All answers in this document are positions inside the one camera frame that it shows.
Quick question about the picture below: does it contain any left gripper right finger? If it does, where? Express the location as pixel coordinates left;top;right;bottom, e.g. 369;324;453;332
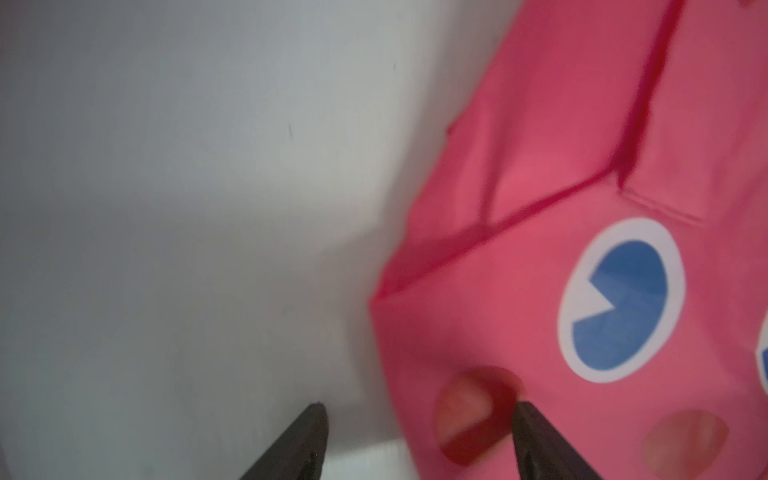
511;401;602;480

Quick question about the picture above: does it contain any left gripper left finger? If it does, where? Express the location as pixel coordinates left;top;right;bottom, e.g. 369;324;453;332
240;403;329;480

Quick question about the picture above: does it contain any pink bunny raincoat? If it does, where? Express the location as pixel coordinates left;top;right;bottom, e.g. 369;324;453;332
370;1;767;479

